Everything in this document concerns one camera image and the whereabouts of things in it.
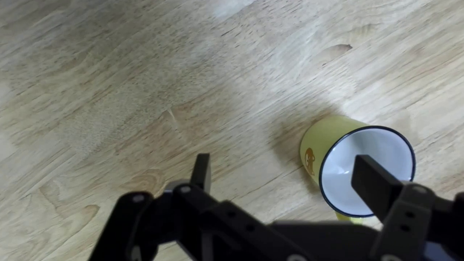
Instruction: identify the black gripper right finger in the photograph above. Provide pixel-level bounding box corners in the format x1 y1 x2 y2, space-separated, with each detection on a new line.
351 153 438 261

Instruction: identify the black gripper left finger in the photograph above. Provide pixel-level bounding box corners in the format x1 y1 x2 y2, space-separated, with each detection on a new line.
163 152 229 219

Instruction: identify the yellow enamel mug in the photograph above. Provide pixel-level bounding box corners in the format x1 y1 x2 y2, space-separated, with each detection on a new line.
297 114 417 226

